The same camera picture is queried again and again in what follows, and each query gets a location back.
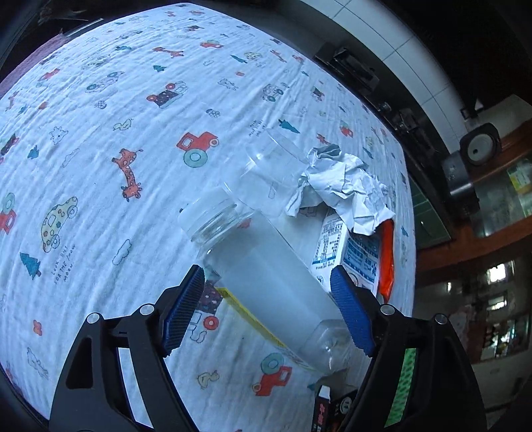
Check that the black gas stove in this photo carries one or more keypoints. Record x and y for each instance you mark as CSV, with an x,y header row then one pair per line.
x,y
365,79

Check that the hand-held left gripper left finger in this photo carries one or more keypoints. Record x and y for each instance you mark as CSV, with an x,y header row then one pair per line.
x,y
185,307

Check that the black wall socket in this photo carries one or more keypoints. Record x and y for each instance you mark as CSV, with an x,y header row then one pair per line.
x,y
466,112

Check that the black drink carton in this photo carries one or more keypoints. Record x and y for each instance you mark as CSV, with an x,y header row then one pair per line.
x,y
328,411

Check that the clear plastic bottle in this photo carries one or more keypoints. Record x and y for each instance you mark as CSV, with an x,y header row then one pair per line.
x,y
270,282

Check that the clear plastic cup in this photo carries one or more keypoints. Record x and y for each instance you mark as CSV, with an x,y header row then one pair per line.
x,y
266,178

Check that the wooden glass-door cabinet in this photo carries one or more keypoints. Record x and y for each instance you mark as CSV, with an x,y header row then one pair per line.
x,y
457,245

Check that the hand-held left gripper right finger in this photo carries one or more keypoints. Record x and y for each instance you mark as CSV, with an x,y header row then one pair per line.
x,y
353,315

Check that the rice cooker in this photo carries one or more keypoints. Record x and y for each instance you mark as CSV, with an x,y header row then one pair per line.
x,y
478,145

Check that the grey paper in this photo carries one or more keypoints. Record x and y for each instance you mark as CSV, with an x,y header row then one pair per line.
x,y
345,191

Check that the green base cabinets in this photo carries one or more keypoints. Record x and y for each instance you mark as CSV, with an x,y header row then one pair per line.
x,y
428,224

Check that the printed cartoon tablecloth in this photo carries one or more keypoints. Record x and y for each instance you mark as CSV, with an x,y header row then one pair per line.
x,y
104,187

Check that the white milk carton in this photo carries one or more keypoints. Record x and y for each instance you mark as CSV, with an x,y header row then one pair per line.
x,y
357,257

